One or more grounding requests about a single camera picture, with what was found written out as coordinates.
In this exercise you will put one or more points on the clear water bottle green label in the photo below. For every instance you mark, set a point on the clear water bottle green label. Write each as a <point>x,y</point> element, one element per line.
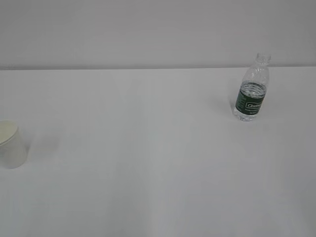
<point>253,89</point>

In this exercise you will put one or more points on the white paper cup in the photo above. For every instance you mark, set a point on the white paper cup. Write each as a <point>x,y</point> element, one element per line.
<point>12,149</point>

